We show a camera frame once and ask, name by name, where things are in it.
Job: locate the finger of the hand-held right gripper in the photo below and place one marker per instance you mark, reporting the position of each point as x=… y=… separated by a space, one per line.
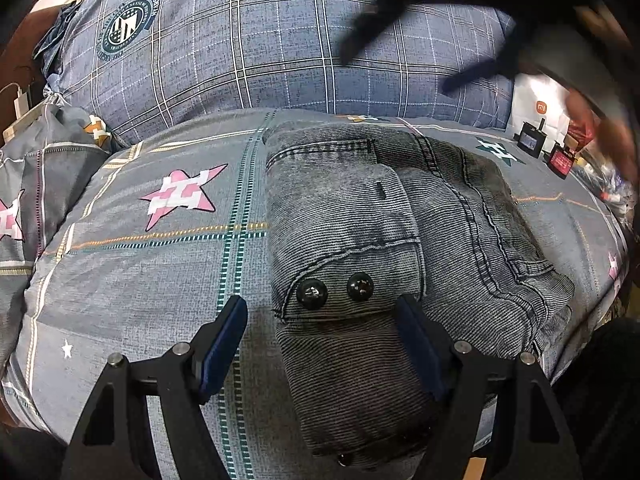
x=375 y=20
x=505 y=65

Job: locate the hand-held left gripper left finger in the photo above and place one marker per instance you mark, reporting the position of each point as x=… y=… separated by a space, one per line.
x=222 y=350

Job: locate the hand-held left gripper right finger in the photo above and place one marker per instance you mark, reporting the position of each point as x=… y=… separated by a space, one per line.
x=417 y=345

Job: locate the grey denim pants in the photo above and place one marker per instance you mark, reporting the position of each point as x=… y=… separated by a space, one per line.
x=340 y=210

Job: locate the person's right forearm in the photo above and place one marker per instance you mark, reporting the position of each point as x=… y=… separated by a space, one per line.
x=607 y=130

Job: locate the white box with orange logo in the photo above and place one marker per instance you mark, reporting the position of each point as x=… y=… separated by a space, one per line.
x=540 y=95

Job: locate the grey star-printed bed sheet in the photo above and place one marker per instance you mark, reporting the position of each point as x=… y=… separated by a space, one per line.
x=150 y=270

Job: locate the small red and black device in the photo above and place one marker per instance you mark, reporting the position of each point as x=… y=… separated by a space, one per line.
x=561 y=161

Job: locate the blue plaid pillow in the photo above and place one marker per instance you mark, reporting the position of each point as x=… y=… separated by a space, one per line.
x=250 y=35

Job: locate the pile of colourful packets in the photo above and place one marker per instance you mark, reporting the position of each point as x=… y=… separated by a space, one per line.
x=617 y=192

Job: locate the grey star-printed quilt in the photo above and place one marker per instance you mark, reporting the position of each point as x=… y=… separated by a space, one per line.
x=55 y=170

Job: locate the beige flat box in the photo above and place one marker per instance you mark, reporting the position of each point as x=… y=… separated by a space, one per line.
x=22 y=125

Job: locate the white charger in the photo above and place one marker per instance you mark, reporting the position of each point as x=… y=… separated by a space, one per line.
x=21 y=102

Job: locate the brown wooden nightstand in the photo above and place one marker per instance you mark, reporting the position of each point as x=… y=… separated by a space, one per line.
x=25 y=40

